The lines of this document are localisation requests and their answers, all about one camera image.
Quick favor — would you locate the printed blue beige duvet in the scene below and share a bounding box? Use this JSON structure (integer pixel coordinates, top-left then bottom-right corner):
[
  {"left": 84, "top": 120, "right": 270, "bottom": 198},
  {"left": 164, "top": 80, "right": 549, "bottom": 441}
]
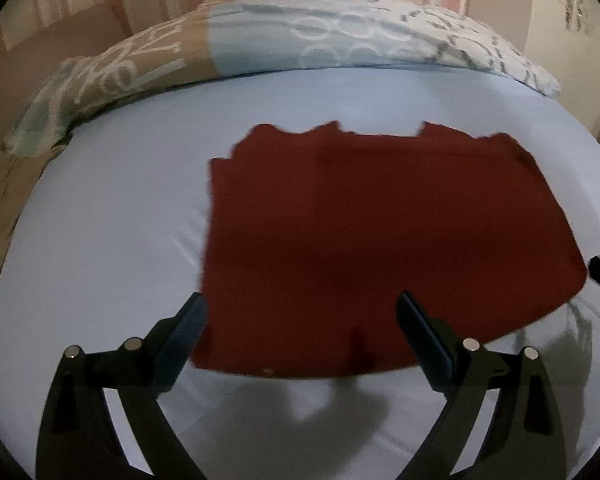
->
[{"left": 4, "top": 0, "right": 561, "bottom": 158}]

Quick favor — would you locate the beige patterned blanket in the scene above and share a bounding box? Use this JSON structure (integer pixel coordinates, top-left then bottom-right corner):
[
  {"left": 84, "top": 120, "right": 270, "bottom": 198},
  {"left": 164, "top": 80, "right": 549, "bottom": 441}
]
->
[{"left": 0, "top": 150, "right": 48, "bottom": 271}]

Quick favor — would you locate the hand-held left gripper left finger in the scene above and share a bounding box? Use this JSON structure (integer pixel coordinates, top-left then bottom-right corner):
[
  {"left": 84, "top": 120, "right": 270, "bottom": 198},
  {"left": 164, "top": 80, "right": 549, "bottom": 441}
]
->
[{"left": 35, "top": 291, "right": 208, "bottom": 480}]

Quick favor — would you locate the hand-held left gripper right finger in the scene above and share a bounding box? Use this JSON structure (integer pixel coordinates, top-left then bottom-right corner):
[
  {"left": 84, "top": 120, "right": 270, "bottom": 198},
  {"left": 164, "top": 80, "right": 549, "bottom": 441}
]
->
[{"left": 396, "top": 290, "right": 568, "bottom": 480}]

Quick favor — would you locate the pink padded headboard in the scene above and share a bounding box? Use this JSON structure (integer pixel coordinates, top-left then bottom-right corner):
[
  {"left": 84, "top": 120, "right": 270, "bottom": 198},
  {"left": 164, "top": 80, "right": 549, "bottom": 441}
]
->
[{"left": 0, "top": 2, "right": 131, "bottom": 146}]

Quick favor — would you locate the dark red knit sweater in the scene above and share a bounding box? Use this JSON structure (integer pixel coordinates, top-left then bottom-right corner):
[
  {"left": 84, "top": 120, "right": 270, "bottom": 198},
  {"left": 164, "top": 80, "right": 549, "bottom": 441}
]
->
[{"left": 190, "top": 120, "right": 589, "bottom": 378}]

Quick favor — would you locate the cream wardrobe with flower decals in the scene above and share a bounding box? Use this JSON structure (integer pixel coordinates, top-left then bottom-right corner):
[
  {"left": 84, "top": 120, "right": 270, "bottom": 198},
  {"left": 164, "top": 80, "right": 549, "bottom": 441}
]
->
[{"left": 522, "top": 0, "right": 600, "bottom": 126}]

